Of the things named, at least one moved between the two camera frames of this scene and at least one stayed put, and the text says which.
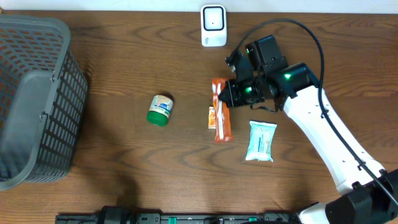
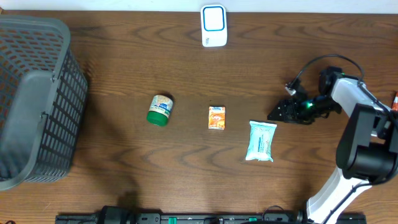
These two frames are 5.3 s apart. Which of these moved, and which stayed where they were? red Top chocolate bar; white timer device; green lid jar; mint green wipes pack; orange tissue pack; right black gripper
Moved: right black gripper; red Top chocolate bar
Stayed: orange tissue pack; white timer device; mint green wipes pack; green lid jar
